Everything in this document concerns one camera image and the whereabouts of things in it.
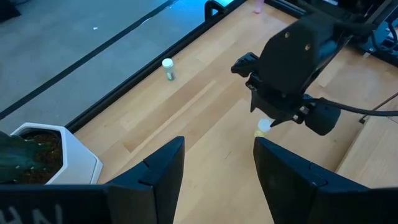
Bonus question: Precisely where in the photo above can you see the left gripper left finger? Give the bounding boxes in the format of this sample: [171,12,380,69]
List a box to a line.
[0,136,186,224]

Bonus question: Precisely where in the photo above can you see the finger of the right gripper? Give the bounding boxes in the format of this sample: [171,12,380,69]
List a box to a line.
[250,91,295,128]

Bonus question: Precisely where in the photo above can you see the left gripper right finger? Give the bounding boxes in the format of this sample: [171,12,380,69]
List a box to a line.
[252,136,398,224]

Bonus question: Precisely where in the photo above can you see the yellow bottle white cap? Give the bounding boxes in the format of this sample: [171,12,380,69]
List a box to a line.
[254,117,274,138]

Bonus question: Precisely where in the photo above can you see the small bottles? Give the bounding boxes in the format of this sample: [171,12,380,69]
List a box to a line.
[161,58,177,82]

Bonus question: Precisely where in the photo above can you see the pink bottle white cap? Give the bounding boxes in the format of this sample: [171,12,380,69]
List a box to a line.
[253,0,265,15]

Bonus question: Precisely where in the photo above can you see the white hexagonal plant pot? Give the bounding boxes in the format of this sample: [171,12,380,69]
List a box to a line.
[11,122,103,185]

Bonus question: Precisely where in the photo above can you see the green cactus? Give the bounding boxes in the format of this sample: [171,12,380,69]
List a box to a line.
[0,130,47,184]

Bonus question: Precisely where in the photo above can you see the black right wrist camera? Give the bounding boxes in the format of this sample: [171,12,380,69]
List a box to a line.
[303,98,342,136]

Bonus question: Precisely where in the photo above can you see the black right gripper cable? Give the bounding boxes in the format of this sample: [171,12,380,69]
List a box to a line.
[306,96,398,118]

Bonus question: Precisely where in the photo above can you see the black aluminium table frame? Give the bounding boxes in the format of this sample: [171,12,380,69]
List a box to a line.
[63,0,398,134]

